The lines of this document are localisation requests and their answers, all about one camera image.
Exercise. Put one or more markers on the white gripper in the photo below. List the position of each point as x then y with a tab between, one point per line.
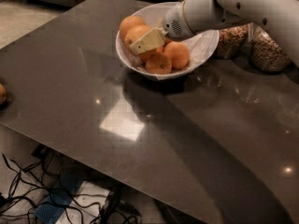
175	21

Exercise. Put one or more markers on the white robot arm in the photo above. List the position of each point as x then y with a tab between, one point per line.
279	18

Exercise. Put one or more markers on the orange at table edge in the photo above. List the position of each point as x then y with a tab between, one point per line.
3	94

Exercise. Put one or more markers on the glass jar of nuts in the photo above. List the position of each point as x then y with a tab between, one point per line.
230	41

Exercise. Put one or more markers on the glass jar of grains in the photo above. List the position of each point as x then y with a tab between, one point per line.
266	55

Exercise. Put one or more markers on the blue mat on floor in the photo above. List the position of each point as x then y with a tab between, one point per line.
63	193

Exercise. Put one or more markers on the white bowl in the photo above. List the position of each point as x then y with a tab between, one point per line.
202	47

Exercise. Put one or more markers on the orange front with stem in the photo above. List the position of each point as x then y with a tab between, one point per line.
158	63

